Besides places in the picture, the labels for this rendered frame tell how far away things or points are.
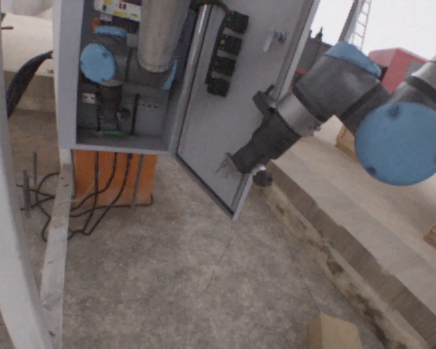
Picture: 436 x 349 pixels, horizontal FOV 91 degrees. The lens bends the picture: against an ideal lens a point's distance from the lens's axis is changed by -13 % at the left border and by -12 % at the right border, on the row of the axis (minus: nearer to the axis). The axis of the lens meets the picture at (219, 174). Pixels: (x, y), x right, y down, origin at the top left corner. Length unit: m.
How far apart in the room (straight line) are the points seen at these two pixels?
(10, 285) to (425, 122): 0.71
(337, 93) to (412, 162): 0.19
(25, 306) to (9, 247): 0.16
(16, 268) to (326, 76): 0.67
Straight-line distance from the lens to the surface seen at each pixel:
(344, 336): 1.37
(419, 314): 1.59
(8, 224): 0.54
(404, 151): 0.29
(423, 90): 0.31
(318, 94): 0.43
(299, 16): 0.60
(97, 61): 0.67
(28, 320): 0.71
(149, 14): 0.51
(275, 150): 0.48
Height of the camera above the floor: 1.06
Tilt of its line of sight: 27 degrees down
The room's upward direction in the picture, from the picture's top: 18 degrees clockwise
